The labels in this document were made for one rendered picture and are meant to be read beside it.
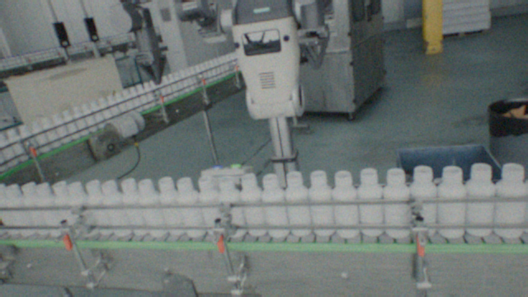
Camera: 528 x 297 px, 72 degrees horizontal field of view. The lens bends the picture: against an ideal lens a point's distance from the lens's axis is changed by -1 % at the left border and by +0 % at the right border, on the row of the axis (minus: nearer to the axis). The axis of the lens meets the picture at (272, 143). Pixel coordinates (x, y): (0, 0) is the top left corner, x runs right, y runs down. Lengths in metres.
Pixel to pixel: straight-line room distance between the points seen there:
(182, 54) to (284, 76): 5.52
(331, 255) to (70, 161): 1.74
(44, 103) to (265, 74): 3.67
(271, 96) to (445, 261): 0.84
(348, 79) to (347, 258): 3.69
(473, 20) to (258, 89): 9.12
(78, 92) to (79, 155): 2.67
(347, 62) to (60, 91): 3.36
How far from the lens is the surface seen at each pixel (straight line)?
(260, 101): 1.44
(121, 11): 0.99
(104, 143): 2.31
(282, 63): 1.39
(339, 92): 4.60
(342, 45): 4.45
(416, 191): 0.89
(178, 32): 6.80
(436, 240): 0.95
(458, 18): 10.20
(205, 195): 0.97
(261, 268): 1.01
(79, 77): 5.01
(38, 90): 4.78
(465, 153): 1.56
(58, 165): 2.33
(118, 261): 1.21
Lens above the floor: 1.57
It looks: 22 degrees down
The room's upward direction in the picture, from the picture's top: 10 degrees counter-clockwise
